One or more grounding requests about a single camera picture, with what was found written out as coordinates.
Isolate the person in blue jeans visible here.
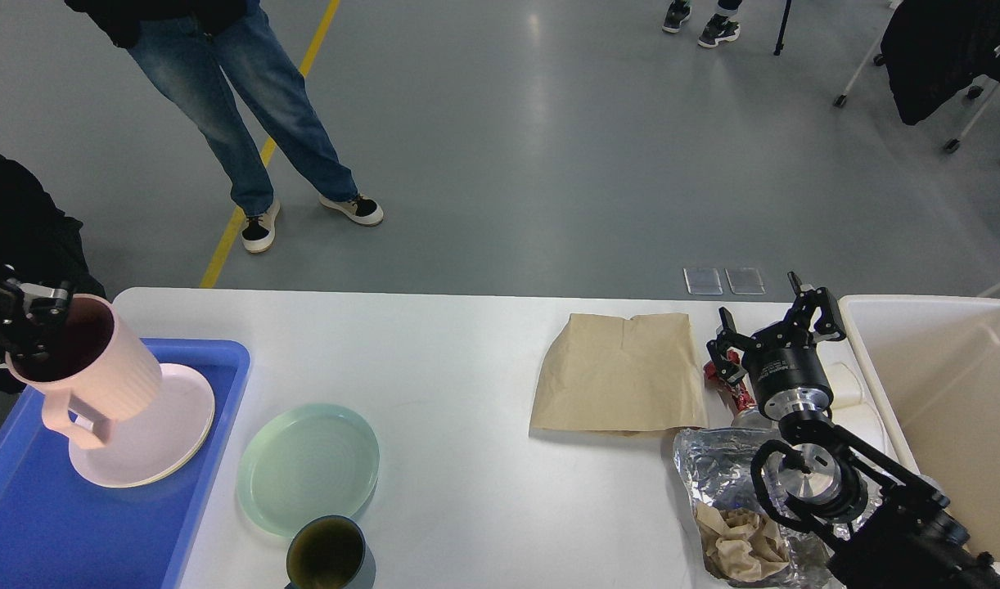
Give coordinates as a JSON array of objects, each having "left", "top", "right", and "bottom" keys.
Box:
[{"left": 67, "top": 1, "right": 385, "bottom": 254}]

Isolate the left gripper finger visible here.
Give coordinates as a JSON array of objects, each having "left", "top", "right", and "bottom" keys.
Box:
[
  {"left": 0, "top": 278, "right": 74, "bottom": 331},
  {"left": 0, "top": 323, "right": 47, "bottom": 369}
]

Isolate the crumpled brown napkin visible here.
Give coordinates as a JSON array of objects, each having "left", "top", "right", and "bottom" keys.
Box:
[{"left": 694, "top": 502, "right": 791, "bottom": 584}]

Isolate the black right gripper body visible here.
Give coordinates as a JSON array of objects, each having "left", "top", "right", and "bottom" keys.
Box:
[{"left": 744, "top": 324, "right": 833, "bottom": 421}]

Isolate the white foam container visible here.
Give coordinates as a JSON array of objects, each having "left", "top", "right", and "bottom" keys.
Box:
[{"left": 824, "top": 362, "right": 898, "bottom": 459}]

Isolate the green plate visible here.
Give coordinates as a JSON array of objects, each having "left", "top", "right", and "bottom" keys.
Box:
[{"left": 236, "top": 403, "right": 381, "bottom": 539}]

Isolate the blue plastic tray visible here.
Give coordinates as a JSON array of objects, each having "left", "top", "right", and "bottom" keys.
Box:
[{"left": 0, "top": 338, "right": 250, "bottom": 588}]

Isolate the right floor plate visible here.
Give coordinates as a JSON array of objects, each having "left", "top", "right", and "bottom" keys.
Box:
[{"left": 725, "top": 268, "right": 766, "bottom": 297}]

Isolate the black tripod leg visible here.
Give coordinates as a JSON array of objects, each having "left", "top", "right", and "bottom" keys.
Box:
[{"left": 773, "top": 0, "right": 793, "bottom": 56}]

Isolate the chair with black jacket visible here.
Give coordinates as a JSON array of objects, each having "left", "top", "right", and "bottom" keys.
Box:
[{"left": 832, "top": 1, "right": 1000, "bottom": 154}]

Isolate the person with dark sneakers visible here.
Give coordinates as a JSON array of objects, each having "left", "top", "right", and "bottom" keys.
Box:
[{"left": 661, "top": 1, "right": 742, "bottom": 48}]

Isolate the brown paper bag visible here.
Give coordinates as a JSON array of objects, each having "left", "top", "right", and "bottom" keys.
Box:
[{"left": 529, "top": 312, "right": 709, "bottom": 436}]

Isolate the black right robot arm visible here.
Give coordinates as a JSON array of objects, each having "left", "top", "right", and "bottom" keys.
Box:
[{"left": 706, "top": 272, "right": 1000, "bottom": 588}]

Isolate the left floor plate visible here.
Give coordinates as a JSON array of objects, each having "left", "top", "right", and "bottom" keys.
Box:
[{"left": 682, "top": 266, "right": 724, "bottom": 297}]

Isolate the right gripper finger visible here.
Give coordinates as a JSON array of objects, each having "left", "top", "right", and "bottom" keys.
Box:
[
  {"left": 706, "top": 307, "right": 750, "bottom": 385},
  {"left": 783, "top": 272, "right": 847, "bottom": 348}
]

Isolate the red snack wrapper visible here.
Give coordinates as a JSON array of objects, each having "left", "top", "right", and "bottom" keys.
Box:
[{"left": 705, "top": 362, "right": 757, "bottom": 417}]

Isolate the dark teal mug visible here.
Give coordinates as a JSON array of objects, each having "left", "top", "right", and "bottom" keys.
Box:
[{"left": 286, "top": 515, "right": 376, "bottom": 588}]

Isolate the white plastic bin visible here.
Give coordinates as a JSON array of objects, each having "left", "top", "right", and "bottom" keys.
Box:
[{"left": 838, "top": 295, "right": 1000, "bottom": 573}]

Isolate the pink plate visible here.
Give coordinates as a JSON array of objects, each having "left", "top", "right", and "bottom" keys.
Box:
[{"left": 67, "top": 364, "right": 215, "bottom": 488}]

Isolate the floor plate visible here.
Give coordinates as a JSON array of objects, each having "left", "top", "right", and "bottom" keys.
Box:
[
  {"left": 725, "top": 268, "right": 766, "bottom": 297},
  {"left": 682, "top": 266, "right": 724, "bottom": 297}
]

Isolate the pink ribbed mug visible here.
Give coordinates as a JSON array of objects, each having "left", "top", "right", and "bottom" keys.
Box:
[{"left": 6, "top": 294, "right": 162, "bottom": 450}]

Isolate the crumpled aluminium foil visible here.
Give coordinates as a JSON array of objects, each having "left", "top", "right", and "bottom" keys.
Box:
[{"left": 673, "top": 428, "right": 843, "bottom": 588}]

